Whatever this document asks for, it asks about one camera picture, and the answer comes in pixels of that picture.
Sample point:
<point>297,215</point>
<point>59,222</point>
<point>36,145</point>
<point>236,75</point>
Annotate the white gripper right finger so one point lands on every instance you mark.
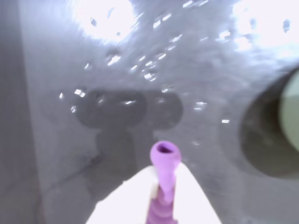
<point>194,205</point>

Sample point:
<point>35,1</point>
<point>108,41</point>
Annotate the purple ribbed pen grip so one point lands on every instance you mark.
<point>164,161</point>

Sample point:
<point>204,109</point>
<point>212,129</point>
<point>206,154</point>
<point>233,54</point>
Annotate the black glossy table mat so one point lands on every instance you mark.
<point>70,70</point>

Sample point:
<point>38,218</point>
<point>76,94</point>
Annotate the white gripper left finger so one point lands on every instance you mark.
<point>126,203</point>

